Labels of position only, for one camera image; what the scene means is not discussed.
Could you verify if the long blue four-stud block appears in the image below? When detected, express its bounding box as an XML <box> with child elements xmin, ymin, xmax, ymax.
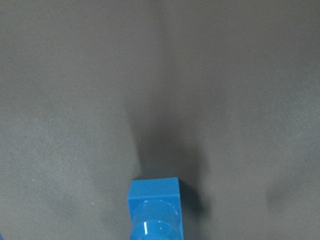
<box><xmin>127</xmin><ymin>177</ymin><xmax>184</xmax><ymax>240</ymax></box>

